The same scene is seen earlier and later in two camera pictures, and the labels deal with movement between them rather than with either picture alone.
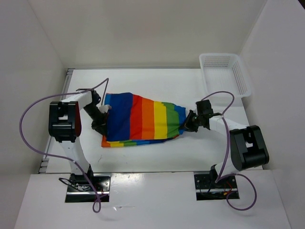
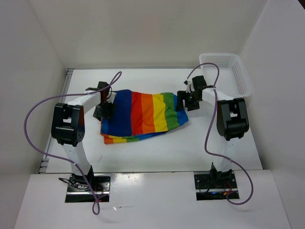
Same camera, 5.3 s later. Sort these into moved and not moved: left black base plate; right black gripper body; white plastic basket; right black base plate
Moved: right black gripper body
Not moved: white plastic basket; left black base plate; right black base plate
